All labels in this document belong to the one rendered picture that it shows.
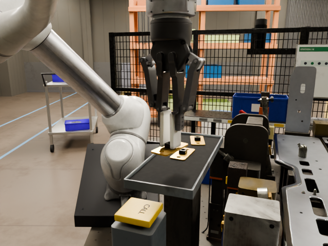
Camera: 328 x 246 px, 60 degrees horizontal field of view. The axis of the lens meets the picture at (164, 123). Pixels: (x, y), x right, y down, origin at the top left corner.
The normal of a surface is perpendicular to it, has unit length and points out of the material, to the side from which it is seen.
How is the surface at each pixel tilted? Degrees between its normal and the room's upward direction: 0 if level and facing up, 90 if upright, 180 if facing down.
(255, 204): 0
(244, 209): 0
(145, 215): 0
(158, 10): 90
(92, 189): 42
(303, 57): 90
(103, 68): 90
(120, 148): 48
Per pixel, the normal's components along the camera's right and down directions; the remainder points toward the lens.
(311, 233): 0.00, -0.97
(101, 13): 0.00, 0.24
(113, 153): -0.01, -0.49
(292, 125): -0.34, 0.22
